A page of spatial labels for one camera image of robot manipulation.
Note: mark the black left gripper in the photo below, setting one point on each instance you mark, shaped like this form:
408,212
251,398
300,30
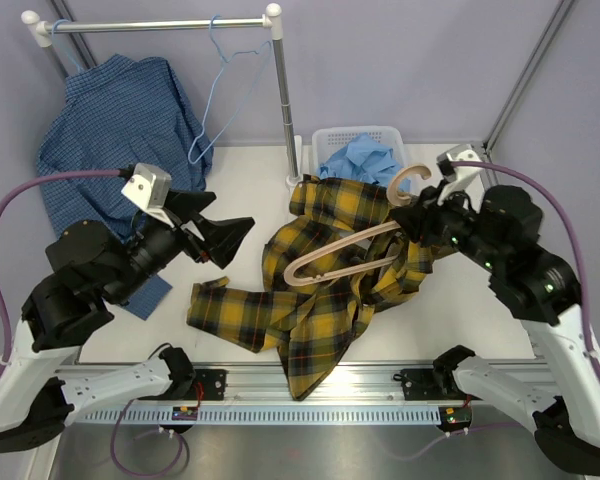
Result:
223,237

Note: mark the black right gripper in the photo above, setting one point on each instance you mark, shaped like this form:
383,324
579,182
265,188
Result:
419,220

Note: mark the light blue shirt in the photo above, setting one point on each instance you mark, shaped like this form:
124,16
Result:
362,159

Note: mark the yellow plaid shirt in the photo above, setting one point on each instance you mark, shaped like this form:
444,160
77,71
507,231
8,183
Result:
312,327

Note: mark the wooden hanger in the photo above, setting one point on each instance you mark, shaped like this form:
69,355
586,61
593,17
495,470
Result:
395,198

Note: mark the light blue wire hanger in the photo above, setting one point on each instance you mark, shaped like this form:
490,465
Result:
238,76

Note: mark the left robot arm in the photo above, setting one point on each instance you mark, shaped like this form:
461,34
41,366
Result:
91,270

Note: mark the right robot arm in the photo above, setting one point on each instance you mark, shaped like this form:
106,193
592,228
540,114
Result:
541,291

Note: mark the blue checkered shirt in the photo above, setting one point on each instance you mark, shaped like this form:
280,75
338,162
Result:
120,113

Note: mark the white plastic basket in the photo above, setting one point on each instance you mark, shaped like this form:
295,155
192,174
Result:
327,141

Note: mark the white clothes rack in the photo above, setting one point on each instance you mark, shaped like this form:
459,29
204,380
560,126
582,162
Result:
43,31

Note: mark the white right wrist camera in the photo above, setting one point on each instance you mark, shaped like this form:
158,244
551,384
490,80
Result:
456,177

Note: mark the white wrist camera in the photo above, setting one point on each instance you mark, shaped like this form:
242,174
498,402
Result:
456,177
147,189

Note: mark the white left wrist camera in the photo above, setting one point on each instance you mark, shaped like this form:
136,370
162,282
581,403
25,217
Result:
147,189

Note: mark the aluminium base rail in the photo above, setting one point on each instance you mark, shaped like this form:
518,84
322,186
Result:
346,381

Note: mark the white slotted cable duct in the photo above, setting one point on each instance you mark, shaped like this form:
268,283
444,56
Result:
139,414

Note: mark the blue wire hanger left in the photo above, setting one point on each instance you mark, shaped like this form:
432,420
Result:
64,46

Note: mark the aluminium frame post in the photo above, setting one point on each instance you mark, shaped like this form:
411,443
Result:
540,50

